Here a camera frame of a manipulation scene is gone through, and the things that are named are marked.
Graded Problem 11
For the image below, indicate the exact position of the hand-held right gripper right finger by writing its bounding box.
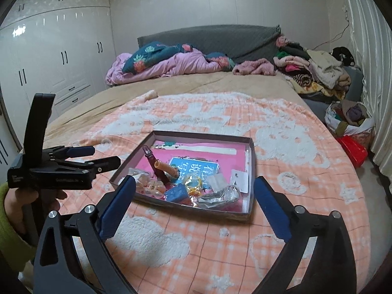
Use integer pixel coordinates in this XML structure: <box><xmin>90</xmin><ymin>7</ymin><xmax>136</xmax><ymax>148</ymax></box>
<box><xmin>254</xmin><ymin>175</ymin><xmax>356</xmax><ymax>294</ymax></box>

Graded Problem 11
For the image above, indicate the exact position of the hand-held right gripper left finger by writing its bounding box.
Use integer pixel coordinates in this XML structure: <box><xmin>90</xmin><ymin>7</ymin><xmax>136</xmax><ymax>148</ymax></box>
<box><xmin>33</xmin><ymin>174</ymin><xmax>138</xmax><ymax>294</ymax></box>

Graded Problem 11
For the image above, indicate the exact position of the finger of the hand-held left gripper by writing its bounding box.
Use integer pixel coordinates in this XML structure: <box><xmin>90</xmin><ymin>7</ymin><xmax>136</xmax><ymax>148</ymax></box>
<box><xmin>49</xmin><ymin>156</ymin><xmax>122</xmax><ymax>176</ymax></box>
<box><xmin>43</xmin><ymin>146</ymin><xmax>96</xmax><ymax>161</ymax></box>

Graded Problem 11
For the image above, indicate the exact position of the shallow cardboard box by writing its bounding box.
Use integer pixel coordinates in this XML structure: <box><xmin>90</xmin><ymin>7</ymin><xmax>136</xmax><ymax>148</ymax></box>
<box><xmin>109</xmin><ymin>130</ymin><xmax>257</xmax><ymax>223</ymax></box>

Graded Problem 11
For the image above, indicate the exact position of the clear bag of peach beads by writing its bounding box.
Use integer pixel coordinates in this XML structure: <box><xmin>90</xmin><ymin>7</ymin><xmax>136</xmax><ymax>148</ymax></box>
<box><xmin>129</xmin><ymin>168</ymin><xmax>166</xmax><ymax>198</ymax></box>

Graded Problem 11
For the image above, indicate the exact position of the brown leather watch strap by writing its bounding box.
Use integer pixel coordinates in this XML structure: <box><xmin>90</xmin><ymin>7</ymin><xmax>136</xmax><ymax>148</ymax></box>
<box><xmin>142</xmin><ymin>145</ymin><xmax>172</xmax><ymax>187</ymax></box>

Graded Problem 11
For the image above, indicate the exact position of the clear bag with jewelry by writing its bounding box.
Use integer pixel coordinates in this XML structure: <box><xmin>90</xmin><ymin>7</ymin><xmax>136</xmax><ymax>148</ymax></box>
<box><xmin>197</xmin><ymin>186</ymin><xmax>246</xmax><ymax>211</ymax></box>

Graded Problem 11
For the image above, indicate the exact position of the small blue box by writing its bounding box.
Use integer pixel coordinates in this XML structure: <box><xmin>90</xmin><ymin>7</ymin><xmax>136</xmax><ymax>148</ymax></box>
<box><xmin>165</xmin><ymin>184</ymin><xmax>188</xmax><ymax>203</ymax></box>

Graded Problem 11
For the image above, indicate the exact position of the orange ribbed tube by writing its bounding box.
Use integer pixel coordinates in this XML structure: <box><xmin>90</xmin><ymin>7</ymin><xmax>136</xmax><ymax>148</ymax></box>
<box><xmin>155</xmin><ymin>163</ymin><xmax>180</xmax><ymax>179</ymax></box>

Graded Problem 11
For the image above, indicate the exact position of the clear bag with yellow ornament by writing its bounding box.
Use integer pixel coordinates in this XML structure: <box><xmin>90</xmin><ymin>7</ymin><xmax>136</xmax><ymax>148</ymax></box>
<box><xmin>184</xmin><ymin>174</ymin><xmax>205</xmax><ymax>197</ymax></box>

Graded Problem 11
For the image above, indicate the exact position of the person's left forearm green sleeve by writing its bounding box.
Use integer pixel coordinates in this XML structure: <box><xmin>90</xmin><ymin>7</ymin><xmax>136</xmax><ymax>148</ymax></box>
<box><xmin>0</xmin><ymin>184</ymin><xmax>38</xmax><ymax>275</ymax></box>

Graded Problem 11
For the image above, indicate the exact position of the person's left hand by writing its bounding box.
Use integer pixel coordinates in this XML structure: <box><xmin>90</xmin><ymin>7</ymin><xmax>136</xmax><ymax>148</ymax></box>
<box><xmin>5</xmin><ymin>187</ymin><xmax>68</xmax><ymax>231</ymax></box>

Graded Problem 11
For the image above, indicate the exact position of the white earring card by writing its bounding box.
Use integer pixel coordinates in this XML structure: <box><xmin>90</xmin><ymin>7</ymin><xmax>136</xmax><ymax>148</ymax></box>
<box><xmin>231</xmin><ymin>169</ymin><xmax>249</xmax><ymax>194</ymax></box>

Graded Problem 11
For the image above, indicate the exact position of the orange white checked blanket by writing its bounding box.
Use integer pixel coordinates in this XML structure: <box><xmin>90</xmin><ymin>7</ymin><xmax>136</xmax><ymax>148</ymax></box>
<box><xmin>18</xmin><ymin>93</ymin><xmax>373</xmax><ymax>294</ymax></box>

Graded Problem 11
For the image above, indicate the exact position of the white paper strip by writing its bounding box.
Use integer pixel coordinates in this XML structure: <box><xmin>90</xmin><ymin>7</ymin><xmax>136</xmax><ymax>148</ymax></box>
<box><xmin>181</xmin><ymin>145</ymin><xmax>238</xmax><ymax>157</ymax></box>

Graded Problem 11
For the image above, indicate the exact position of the red plastic container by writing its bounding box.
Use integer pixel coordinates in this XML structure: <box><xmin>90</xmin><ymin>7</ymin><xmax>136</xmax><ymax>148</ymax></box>
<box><xmin>336</xmin><ymin>135</ymin><xmax>368</xmax><ymax>169</ymax></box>

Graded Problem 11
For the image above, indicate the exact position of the white wardrobe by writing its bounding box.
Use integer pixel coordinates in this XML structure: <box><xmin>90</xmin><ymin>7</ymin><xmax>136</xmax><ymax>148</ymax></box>
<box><xmin>0</xmin><ymin>0</ymin><xmax>116</xmax><ymax>166</ymax></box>

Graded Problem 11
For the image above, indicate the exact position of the white bag of clothes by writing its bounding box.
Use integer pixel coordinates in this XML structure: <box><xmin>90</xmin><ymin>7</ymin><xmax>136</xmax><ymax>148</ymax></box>
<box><xmin>325</xmin><ymin>99</ymin><xmax>376</xmax><ymax>149</ymax></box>

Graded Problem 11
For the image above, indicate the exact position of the beige bed sheet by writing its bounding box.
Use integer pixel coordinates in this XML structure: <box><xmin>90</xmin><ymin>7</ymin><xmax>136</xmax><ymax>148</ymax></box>
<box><xmin>43</xmin><ymin>71</ymin><xmax>304</xmax><ymax>142</ymax></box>

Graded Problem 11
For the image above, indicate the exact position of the pink teal floral quilt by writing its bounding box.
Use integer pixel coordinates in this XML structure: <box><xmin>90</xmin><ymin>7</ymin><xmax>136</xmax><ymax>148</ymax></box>
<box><xmin>106</xmin><ymin>43</ymin><xmax>237</xmax><ymax>87</ymax></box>

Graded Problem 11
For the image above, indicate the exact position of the pink fluffy garment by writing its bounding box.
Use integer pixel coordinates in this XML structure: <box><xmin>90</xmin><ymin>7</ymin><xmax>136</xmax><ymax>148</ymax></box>
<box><xmin>232</xmin><ymin>59</ymin><xmax>277</xmax><ymax>77</ymax></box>

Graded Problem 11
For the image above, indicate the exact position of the pile of folded clothes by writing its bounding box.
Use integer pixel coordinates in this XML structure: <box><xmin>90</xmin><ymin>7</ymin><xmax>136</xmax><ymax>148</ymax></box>
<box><xmin>273</xmin><ymin>36</ymin><xmax>353</xmax><ymax>99</ymax></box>

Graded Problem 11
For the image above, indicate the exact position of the grey upholstered chair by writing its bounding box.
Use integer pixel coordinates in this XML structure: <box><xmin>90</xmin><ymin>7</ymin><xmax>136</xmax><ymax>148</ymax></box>
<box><xmin>302</xmin><ymin>66</ymin><xmax>366</xmax><ymax>121</ymax></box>

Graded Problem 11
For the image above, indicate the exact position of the grey padded headboard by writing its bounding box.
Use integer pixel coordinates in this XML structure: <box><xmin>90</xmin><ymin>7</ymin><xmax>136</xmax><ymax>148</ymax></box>
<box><xmin>137</xmin><ymin>24</ymin><xmax>282</xmax><ymax>65</ymax></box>

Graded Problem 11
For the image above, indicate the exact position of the black bag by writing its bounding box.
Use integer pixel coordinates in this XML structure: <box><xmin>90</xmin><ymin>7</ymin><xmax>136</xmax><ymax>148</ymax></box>
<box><xmin>332</xmin><ymin>47</ymin><xmax>356</xmax><ymax>67</ymax></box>

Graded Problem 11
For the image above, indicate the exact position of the cream curtain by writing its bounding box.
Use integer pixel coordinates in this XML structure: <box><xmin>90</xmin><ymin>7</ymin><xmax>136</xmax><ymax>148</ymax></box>
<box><xmin>338</xmin><ymin>0</ymin><xmax>392</xmax><ymax>188</ymax></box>

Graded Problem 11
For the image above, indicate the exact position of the thin wall cable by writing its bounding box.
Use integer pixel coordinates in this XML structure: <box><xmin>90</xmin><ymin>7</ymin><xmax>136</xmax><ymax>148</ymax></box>
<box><xmin>312</xmin><ymin>0</ymin><xmax>351</xmax><ymax>48</ymax></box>

